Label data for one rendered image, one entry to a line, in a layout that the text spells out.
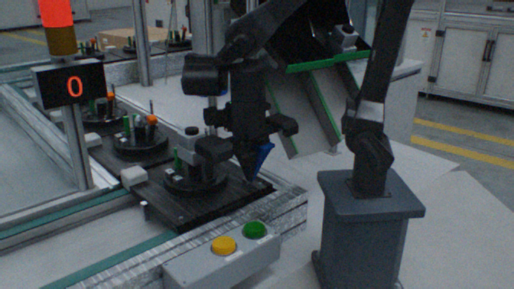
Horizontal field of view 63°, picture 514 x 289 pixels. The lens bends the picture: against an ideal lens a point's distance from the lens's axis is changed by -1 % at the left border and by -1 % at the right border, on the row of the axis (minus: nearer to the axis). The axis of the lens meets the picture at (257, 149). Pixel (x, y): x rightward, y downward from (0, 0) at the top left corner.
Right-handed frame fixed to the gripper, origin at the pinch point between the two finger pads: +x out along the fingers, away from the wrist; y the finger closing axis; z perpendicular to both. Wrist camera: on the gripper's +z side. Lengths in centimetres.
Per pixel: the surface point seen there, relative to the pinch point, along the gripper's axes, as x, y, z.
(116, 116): 9, -2, 64
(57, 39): -20.3, 19.4, 28.8
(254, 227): 12.0, 0.9, -2.0
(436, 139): 111, -283, 97
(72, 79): -12.9, 18.4, 28.4
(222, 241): 11.9, 7.9, -1.6
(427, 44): 53, -376, 166
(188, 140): 0.9, 1.4, 17.7
